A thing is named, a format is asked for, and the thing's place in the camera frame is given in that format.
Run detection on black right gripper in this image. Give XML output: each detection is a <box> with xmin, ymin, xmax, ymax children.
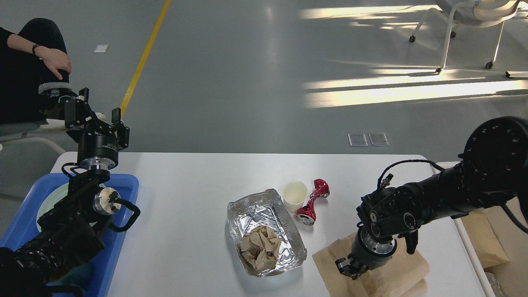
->
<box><xmin>335</xmin><ymin>228</ymin><xmax>397</xmax><ymax>280</ymax></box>

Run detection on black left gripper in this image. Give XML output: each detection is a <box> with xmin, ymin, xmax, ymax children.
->
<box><xmin>64</xmin><ymin>87</ymin><xmax>130</xmax><ymax>170</ymax></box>

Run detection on brown paper bag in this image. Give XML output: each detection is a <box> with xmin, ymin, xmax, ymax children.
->
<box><xmin>461</xmin><ymin>211</ymin><xmax>509</xmax><ymax>269</ymax></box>
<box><xmin>312</xmin><ymin>233</ymin><xmax>429</xmax><ymax>297</ymax></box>

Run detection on light green plate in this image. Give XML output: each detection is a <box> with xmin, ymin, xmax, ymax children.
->
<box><xmin>36</xmin><ymin>182</ymin><xmax>68</xmax><ymax>232</ymax></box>

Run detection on seated person's forearm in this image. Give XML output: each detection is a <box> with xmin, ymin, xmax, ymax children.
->
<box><xmin>7</xmin><ymin>34</ymin><xmax>38</xmax><ymax>56</ymax></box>

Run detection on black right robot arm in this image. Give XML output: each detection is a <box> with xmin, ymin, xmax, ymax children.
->
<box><xmin>335</xmin><ymin>116</ymin><xmax>528</xmax><ymax>280</ymax></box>

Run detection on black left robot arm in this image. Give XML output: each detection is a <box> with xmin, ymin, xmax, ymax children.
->
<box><xmin>1</xmin><ymin>88</ymin><xmax>140</xmax><ymax>297</ymax></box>

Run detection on seated person's hand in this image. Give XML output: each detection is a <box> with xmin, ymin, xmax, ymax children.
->
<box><xmin>34</xmin><ymin>46</ymin><xmax>72</xmax><ymax>80</ymax></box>

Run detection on black and white shoe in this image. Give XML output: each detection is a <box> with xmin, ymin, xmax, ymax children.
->
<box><xmin>38</xmin><ymin>82</ymin><xmax>78</xmax><ymax>130</ymax></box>

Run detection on crushed red soda can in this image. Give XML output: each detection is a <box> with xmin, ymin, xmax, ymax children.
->
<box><xmin>295</xmin><ymin>179</ymin><xmax>331</xmax><ymax>226</ymax></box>

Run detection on aluminium foil tray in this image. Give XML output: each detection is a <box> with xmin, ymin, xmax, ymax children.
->
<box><xmin>227</xmin><ymin>189</ymin><xmax>307</xmax><ymax>278</ymax></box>

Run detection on crumpled brown paper in tray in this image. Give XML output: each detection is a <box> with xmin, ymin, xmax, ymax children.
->
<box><xmin>240</xmin><ymin>225</ymin><xmax>282</xmax><ymax>272</ymax></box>

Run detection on small white paper cup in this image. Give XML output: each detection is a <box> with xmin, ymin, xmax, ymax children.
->
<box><xmin>282</xmin><ymin>181</ymin><xmax>308</xmax><ymax>213</ymax></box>

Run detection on seated person's black trousers leg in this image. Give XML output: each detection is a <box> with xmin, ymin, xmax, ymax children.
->
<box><xmin>0</xmin><ymin>18</ymin><xmax>71</xmax><ymax>123</ymax></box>

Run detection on white plastic bin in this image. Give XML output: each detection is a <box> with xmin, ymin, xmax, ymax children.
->
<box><xmin>431</xmin><ymin>162</ymin><xmax>528</xmax><ymax>297</ymax></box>

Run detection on blue plastic tray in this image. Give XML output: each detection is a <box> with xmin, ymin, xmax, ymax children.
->
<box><xmin>0</xmin><ymin>173</ymin><xmax>139</xmax><ymax>297</ymax></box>

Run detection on white chair on castors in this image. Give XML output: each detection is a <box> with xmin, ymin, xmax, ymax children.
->
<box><xmin>409</xmin><ymin>0</ymin><xmax>521</xmax><ymax>74</ymax></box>

